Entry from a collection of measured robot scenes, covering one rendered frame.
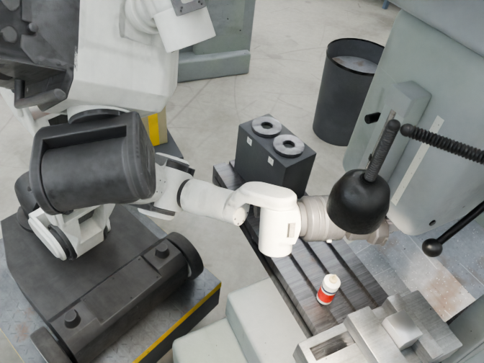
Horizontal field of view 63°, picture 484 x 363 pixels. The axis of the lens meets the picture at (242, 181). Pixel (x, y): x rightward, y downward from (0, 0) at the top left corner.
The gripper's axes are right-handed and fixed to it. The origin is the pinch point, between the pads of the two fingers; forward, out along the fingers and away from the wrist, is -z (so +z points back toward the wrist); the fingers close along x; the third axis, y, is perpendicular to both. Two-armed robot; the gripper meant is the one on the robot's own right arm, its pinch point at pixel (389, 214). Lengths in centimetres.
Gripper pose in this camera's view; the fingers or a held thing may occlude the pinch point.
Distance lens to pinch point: 83.9
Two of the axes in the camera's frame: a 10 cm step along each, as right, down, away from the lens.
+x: -1.4, -7.2, 6.8
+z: -9.8, 0.3, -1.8
